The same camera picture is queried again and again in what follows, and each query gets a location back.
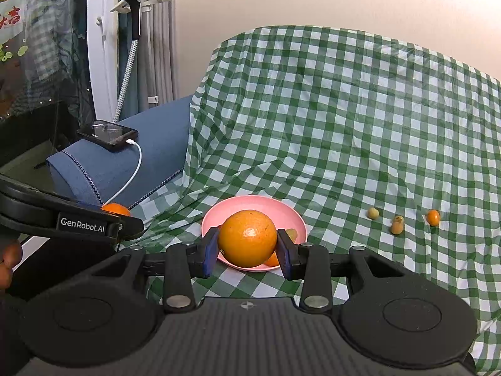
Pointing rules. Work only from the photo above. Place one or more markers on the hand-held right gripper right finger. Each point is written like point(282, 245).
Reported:
point(285, 254)

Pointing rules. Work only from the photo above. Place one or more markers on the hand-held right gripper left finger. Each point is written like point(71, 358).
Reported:
point(211, 252)

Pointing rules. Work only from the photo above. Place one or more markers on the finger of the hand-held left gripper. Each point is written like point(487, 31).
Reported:
point(131, 229)

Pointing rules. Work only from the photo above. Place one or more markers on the small orange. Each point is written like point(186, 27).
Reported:
point(433, 217)
point(115, 209)
point(246, 239)
point(272, 261)

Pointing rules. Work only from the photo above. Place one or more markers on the small yellow-green fruit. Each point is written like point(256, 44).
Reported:
point(292, 235)

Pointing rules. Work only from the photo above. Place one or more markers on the pink plate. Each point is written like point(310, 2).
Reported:
point(274, 207)

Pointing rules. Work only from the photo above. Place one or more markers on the person's left hand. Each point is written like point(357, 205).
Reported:
point(9, 257)

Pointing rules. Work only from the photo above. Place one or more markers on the blue sofa armrest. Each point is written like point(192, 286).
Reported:
point(156, 145)

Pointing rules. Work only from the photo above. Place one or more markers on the beige longan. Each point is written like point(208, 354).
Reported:
point(372, 213)

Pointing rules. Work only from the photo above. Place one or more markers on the black smartphone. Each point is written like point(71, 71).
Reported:
point(105, 133)

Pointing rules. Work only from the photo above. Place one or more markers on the tan longan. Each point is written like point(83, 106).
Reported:
point(396, 229)

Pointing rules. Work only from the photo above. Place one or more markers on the small yellow spotted fruit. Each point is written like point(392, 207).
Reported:
point(399, 219)

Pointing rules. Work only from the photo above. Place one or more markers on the white curtain clip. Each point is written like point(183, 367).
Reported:
point(152, 99)

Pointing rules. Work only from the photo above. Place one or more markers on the green checkered tablecloth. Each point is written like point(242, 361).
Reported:
point(332, 105)

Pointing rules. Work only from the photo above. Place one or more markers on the glass door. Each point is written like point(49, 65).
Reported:
point(47, 47)

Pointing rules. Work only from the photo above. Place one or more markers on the grey curtain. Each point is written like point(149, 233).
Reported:
point(160, 47)

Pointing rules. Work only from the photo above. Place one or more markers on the teal curtain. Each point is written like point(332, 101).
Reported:
point(122, 31)

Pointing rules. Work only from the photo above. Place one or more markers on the white hook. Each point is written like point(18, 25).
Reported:
point(100, 21)

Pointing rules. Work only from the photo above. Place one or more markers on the black garment steamer head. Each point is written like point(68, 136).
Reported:
point(135, 8)

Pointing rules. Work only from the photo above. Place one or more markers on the white door frame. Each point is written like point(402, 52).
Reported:
point(101, 66)

